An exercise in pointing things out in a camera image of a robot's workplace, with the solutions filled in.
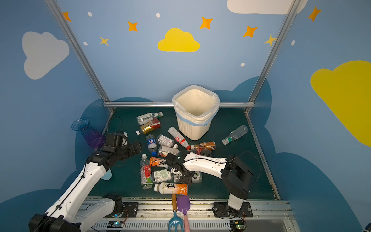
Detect orange label juice bottle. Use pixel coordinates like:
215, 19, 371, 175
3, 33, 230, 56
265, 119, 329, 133
149, 157, 168, 168

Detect clear bottle pale green label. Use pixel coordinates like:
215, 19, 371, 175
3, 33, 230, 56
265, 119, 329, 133
152, 169, 174, 184

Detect white bottle red label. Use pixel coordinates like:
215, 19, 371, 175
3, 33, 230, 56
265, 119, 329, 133
168, 127, 191, 150

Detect square clear bottle white label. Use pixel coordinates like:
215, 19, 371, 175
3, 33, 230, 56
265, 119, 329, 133
156, 134, 178, 149

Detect clear bottle blue label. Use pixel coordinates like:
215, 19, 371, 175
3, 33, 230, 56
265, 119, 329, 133
146, 134, 157, 157

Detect orange brown label bottle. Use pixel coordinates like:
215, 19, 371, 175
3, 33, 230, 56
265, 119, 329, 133
191, 141, 216, 151

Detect clear bottle white orange label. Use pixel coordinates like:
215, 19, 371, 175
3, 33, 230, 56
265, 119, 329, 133
157, 146, 180, 157

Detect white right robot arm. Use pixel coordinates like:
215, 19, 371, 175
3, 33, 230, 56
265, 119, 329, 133
165, 151, 254, 212

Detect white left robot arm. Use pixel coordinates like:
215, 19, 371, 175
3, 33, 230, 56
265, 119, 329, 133
29, 141, 143, 232

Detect white ribbed trash bin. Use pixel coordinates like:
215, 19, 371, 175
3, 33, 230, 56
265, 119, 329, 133
172, 85, 220, 141

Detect white bin liner bag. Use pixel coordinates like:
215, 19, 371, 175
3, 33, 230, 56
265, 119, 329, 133
172, 85, 220, 126

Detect orange white tea bottle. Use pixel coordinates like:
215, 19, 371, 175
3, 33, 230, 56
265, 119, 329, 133
154, 182, 188, 195

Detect light blue toy trowel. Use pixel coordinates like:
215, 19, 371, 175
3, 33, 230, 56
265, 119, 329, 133
101, 169, 113, 181

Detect purple plastic vase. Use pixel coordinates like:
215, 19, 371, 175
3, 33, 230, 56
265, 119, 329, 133
71, 118, 105, 149

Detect clear bottle red green label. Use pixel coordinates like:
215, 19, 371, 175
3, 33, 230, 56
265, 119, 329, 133
140, 154, 153, 190

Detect clear bottle green white label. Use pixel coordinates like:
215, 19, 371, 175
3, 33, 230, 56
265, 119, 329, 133
136, 111, 163, 126

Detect purple toy shovel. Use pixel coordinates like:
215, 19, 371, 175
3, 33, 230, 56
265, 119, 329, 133
177, 195, 190, 232

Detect gold red label tea bottle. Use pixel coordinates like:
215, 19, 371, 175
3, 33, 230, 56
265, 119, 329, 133
136, 119, 161, 135

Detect blue toy garden fork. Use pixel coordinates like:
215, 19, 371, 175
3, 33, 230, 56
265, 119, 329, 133
168, 194, 184, 232

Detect left green circuit board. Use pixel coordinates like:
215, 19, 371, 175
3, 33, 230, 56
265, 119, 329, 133
107, 220, 125, 228

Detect green circuit board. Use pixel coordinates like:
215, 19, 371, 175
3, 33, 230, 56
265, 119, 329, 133
230, 220, 246, 232
107, 220, 125, 228

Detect clear empty bottle green cap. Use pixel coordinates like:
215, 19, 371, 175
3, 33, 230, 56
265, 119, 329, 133
222, 125, 248, 145

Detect right green circuit board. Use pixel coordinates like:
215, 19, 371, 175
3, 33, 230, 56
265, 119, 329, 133
230, 220, 246, 232

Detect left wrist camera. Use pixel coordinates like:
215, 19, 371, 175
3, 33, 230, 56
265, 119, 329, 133
102, 131, 128, 153

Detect aluminium frame back rail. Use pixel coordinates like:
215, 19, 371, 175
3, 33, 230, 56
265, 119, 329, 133
102, 101, 256, 108

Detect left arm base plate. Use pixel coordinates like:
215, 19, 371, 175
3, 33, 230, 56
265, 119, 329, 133
110, 202, 139, 218

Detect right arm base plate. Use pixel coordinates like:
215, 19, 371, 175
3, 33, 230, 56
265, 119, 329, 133
212, 202, 253, 220

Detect aluminium frame right post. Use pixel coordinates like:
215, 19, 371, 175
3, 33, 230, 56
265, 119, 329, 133
244, 0, 302, 114

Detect aluminium frame post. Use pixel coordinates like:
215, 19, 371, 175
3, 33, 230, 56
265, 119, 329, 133
244, 0, 302, 114
44, 0, 115, 114

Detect aluminium frame left post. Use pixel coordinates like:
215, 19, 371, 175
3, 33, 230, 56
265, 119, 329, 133
44, 0, 115, 114

